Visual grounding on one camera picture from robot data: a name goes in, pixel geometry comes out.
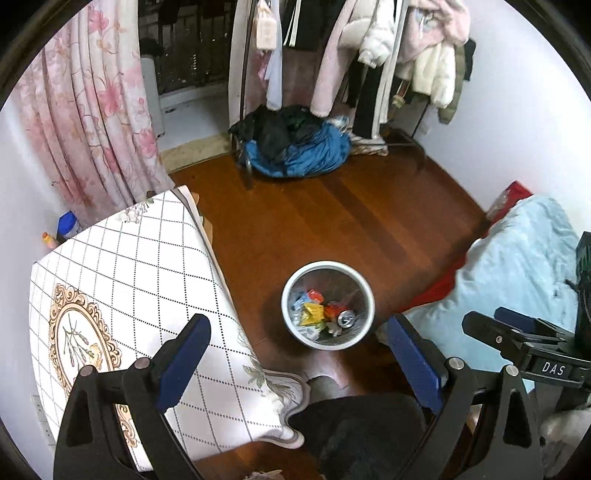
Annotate white round trash bin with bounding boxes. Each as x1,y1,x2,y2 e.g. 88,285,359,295
280,261,376,351

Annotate white patterned tablecloth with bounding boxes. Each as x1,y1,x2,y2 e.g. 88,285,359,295
29,187,310,460

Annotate orange small bottle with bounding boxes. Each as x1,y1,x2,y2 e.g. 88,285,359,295
42,232,59,250

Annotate blue cap bottle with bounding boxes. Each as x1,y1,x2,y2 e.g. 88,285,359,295
56,211,83,242

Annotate blue sleeping bag pile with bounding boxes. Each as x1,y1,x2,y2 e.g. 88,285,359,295
228,105,351,179

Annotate red blanket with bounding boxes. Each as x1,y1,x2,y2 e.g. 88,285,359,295
402,181,533,312

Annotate red cola can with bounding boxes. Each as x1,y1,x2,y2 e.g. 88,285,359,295
325,302,356,329

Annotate white air purifier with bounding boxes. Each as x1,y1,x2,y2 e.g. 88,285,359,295
141,55,165,138

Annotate hanging clothes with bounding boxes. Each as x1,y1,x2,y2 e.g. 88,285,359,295
228,1,475,139

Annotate pink floral curtain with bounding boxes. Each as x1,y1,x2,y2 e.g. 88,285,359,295
13,1,174,226

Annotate yellow snack wrapper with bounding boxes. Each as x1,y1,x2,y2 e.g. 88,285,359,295
300,302,325,326

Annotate black clothes rack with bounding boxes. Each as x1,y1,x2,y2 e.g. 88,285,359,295
230,1,427,190

